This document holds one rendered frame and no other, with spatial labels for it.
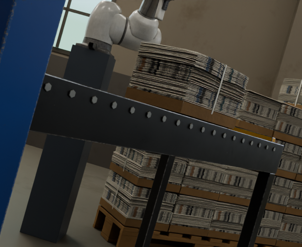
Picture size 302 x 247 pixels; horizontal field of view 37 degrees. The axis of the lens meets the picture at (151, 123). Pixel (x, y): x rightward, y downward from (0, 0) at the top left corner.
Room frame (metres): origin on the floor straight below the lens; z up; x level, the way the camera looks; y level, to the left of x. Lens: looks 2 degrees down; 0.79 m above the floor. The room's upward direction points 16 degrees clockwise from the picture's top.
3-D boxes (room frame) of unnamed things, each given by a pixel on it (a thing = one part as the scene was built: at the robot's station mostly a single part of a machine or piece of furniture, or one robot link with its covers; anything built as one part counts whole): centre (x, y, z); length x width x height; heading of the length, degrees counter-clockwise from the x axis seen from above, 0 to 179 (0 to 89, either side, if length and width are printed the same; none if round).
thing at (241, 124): (2.96, -0.54, 0.86); 0.38 x 0.29 x 0.04; 29
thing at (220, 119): (1.88, -0.18, 0.83); 0.29 x 0.16 x 0.04; 49
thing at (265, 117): (2.96, -0.54, 0.95); 0.38 x 0.29 x 0.23; 29
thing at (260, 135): (1.99, -0.34, 0.81); 0.43 x 0.03 x 0.02; 50
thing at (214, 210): (2.88, -0.42, 0.42); 1.17 x 0.39 x 0.83; 119
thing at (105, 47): (2.37, 0.39, 1.03); 0.22 x 0.18 x 0.06; 176
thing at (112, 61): (2.39, 0.39, 0.50); 0.20 x 0.20 x 1.00; 86
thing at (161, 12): (1.59, 0.07, 1.14); 0.03 x 0.01 x 0.07; 140
